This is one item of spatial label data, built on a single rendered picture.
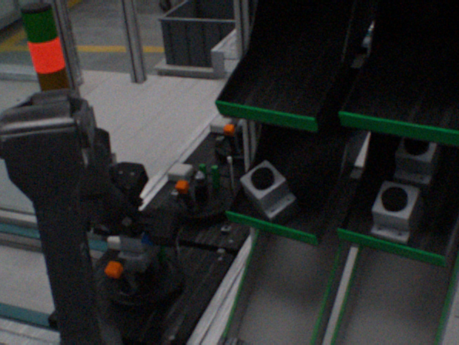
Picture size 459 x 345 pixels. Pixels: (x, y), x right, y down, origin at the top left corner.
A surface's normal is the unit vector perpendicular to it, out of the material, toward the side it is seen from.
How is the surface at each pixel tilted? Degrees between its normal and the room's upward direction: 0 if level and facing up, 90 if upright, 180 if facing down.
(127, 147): 0
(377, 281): 45
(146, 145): 0
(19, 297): 0
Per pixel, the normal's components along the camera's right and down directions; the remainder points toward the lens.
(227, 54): -0.36, 0.50
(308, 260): -0.42, -0.27
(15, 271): -0.07, -0.86
